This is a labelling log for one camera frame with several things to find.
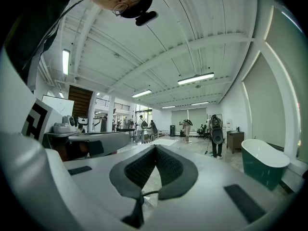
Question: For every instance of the green and white bathtub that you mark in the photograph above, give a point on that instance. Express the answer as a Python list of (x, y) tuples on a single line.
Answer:
[(262, 167)]

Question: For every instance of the black office chair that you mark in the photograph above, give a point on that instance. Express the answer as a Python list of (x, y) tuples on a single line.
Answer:
[(203, 131)]

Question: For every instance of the large beige roller blind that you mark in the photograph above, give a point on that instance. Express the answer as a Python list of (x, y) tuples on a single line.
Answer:
[(263, 105), (288, 56)]

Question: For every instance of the black air purifier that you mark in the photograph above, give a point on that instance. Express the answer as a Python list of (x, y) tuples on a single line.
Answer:
[(172, 131)]

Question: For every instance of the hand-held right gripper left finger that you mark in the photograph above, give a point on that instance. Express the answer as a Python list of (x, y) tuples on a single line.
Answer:
[(134, 174)]

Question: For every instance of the person's dark shirt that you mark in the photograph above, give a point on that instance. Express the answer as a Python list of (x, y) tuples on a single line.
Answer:
[(36, 28)]

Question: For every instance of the long ceiling light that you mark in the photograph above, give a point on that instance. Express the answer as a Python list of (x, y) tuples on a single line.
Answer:
[(168, 106), (141, 93), (196, 78), (66, 62), (199, 103)]

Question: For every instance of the dark round table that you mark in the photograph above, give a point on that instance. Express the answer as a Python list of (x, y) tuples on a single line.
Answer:
[(126, 129)]

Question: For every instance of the black head camera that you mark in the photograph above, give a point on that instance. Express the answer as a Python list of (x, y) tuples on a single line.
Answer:
[(145, 18)]

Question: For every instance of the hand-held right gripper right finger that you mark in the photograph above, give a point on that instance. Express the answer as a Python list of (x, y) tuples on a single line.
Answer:
[(175, 174)]

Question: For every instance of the brown wooden staircase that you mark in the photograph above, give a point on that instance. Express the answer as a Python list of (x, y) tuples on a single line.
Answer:
[(79, 102)]

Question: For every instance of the white desktop device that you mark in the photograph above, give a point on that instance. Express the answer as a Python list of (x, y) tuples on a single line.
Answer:
[(61, 128)]

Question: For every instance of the dark wooden sink cabinet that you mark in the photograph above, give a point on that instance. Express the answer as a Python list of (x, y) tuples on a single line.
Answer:
[(234, 141)]

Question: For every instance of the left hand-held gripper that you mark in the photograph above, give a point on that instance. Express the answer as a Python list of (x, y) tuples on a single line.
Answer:
[(36, 119)]

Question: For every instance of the white whiteboard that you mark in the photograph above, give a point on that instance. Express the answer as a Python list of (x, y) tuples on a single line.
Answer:
[(59, 106)]

